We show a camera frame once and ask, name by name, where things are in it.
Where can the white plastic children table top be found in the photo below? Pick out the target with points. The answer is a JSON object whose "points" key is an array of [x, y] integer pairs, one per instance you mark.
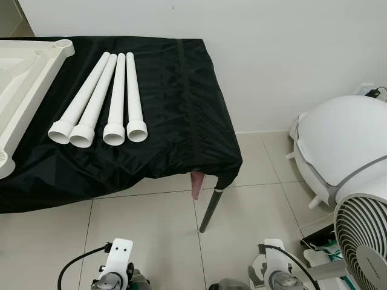
{"points": [[24, 78]]}

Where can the white green plastic package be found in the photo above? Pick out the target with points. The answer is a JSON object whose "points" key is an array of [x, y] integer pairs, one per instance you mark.
{"points": [[320, 254]]}

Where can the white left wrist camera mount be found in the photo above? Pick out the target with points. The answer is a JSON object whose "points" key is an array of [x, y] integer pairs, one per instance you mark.
{"points": [[119, 251]]}

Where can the grey green robot leg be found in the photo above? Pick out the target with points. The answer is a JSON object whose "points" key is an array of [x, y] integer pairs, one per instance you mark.
{"points": [[230, 284], [139, 281]]}

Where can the white domed appliance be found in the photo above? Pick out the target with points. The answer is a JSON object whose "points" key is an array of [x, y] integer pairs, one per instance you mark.
{"points": [[344, 133]]}

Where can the white floor fan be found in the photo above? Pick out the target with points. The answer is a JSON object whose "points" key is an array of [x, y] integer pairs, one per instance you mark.
{"points": [[363, 235]]}

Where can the black wall plug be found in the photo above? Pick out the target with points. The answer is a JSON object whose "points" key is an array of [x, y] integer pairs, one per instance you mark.
{"points": [[372, 93]]}

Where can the grey green left robot leg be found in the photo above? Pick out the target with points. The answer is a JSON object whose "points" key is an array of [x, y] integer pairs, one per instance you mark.
{"points": [[139, 281]]}

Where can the dark metal table leg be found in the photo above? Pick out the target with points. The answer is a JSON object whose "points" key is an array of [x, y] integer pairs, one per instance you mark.
{"points": [[211, 211]]}

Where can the grey green right robot leg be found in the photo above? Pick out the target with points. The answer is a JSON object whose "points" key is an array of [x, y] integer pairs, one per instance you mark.
{"points": [[230, 284]]}

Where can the white wall socket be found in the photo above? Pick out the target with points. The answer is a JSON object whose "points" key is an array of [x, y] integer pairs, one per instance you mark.
{"points": [[363, 90]]}

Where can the pink table frame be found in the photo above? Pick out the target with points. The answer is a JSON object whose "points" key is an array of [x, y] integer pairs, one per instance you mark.
{"points": [[197, 187]]}

